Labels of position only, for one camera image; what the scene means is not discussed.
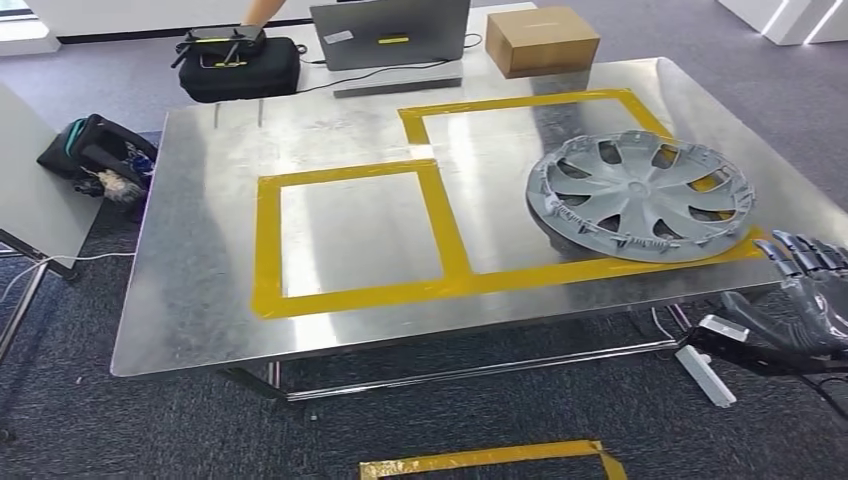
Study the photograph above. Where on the grey plastic wheel hubcap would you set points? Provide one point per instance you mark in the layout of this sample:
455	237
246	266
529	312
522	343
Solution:
636	199

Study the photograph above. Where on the grey side table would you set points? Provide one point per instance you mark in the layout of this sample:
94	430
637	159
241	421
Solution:
33	185

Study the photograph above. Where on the black hard carry case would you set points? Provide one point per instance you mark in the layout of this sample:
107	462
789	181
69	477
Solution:
245	79

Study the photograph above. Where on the grey laptop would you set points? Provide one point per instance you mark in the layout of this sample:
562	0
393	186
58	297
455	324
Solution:
391	26

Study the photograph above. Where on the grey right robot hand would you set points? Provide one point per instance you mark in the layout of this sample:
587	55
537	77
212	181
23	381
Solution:
821	311

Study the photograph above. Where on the black remote controller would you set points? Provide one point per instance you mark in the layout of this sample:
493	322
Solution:
225	34

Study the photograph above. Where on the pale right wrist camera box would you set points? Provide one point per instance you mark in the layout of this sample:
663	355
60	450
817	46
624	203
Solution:
723	328

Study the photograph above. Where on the white angular plinth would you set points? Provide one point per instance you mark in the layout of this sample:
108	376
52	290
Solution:
788	20
26	40

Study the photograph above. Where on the brown cardboard box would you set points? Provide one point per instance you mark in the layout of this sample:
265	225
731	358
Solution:
543	40

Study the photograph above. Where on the open black bag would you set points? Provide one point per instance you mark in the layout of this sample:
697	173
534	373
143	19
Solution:
99	152

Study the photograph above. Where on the person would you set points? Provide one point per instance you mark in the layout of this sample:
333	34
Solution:
262	13

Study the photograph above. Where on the white floor power strip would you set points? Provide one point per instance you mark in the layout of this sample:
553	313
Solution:
705	376

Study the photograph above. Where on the steel workbench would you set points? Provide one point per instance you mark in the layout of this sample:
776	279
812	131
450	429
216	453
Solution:
199	232

